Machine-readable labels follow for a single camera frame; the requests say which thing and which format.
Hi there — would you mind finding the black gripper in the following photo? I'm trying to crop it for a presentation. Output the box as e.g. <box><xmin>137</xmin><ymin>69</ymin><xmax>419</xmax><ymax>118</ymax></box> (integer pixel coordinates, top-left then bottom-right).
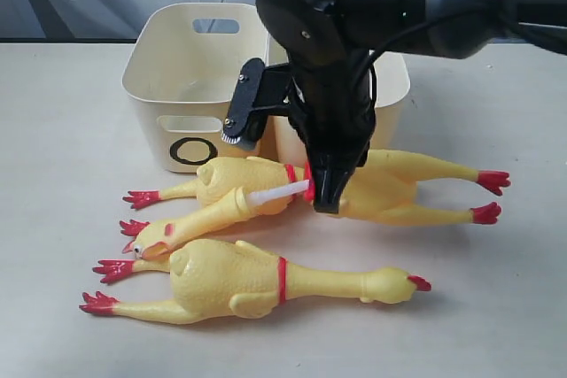
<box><xmin>256</xmin><ymin>0</ymin><xmax>376</xmax><ymax>213</ymax></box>

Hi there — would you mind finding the headless rubber chicken body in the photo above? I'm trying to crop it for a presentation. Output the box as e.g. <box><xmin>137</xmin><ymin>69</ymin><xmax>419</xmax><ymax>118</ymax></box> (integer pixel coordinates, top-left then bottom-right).
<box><xmin>336</xmin><ymin>150</ymin><xmax>510</xmax><ymax>227</ymax></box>

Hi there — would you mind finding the rubber chicken with red collar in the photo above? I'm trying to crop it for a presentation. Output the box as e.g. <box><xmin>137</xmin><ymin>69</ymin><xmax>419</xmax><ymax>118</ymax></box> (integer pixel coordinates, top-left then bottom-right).
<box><xmin>123</xmin><ymin>157</ymin><xmax>309</xmax><ymax>215</ymax></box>

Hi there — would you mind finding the chicken head with white tube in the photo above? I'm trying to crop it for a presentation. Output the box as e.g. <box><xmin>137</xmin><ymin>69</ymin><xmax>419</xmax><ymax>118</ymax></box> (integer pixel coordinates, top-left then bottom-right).
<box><xmin>120</xmin><ymin>180</ymin><xmax>310</xmax><ymax>260</ymax></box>

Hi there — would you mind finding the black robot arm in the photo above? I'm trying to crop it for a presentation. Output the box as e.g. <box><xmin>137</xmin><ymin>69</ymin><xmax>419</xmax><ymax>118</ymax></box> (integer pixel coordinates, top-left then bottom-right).
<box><xmin>255</xmin><ymin>0</ymin><xmax>566</xmax><ymax>213</ymax></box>

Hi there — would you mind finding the cream bin marked X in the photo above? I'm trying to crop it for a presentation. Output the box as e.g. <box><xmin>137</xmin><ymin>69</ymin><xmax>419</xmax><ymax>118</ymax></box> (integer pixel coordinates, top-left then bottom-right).
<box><xmin>260</xmin><ymin>53</ymin><xmax>410</xmax><ymax>166</ymax></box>

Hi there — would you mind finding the cream bin marked O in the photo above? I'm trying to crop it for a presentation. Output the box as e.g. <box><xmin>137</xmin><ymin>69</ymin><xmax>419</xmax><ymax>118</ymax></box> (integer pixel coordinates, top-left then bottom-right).
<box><xmin>122</xmin><ymin>3</ymin><xmax>269</xmax><ymax>174</ymax></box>

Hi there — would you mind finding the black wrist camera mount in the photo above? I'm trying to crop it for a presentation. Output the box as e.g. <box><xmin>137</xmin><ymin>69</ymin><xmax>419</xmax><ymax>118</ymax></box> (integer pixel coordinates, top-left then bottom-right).
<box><xmin>221</xmin><ymin>58</ymin><xmax>296</xmax><ymax>151</ymax></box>

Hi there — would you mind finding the black cable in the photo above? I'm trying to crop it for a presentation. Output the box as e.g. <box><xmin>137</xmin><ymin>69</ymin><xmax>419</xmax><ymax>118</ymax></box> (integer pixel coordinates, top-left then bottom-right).
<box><xmin>349</xmin><ymin>1</ymin><xmax>567</xmax><ymax>113</ymax></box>

